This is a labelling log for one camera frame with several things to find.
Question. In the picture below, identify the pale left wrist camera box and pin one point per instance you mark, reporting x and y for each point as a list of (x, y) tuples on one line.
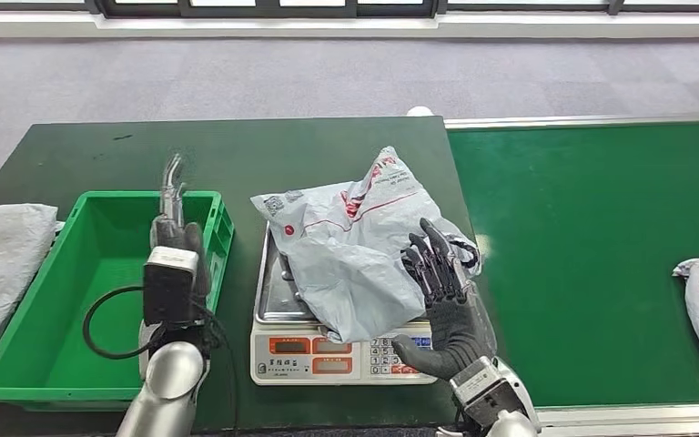
[(171, 258)]

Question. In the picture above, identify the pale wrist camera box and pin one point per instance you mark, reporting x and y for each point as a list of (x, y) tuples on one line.
[(171, 258), (476, 377)]

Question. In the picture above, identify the grey parcel QR codes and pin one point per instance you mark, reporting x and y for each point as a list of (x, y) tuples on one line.
[(349, 265)]

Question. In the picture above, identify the green conveyor belt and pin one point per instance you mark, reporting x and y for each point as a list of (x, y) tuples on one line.
[(566, 211)]

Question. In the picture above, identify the white electronic scale steel tray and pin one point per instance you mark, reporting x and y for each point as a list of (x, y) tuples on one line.
[(301, 362)]

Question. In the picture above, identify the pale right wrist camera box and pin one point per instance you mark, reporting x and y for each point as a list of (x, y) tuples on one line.
[(476, 377)]

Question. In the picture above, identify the grey woven sack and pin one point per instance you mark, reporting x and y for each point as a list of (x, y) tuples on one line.
[(0, 271)]

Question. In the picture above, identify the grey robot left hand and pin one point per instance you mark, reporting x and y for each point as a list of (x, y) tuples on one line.
[(177, 235)]

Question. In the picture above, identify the silver conveyor side rail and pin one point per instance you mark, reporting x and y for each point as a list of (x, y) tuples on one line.
[(627, 417), (566, 122)]

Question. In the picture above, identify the green plastic crate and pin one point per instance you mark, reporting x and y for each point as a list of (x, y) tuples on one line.
[(108, 241)]

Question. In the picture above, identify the white label on crate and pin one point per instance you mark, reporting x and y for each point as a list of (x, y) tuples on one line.
[(217, 268)]

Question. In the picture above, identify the white round knob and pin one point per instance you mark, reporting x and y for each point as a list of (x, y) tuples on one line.
[(420, 111)]

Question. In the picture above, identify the white window sill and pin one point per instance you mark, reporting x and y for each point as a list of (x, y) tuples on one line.
[(325, 28)]

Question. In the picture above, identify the black left camera bracket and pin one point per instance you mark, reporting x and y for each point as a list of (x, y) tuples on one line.
[(165, 295)]

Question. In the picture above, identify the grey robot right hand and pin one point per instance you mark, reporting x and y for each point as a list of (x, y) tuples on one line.
[(455, 332)]

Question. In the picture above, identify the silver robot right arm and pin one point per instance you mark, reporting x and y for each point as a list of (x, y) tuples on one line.
[(512, 425)]

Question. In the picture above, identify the dark window frame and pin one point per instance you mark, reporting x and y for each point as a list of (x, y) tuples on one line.
[(265, 11)]

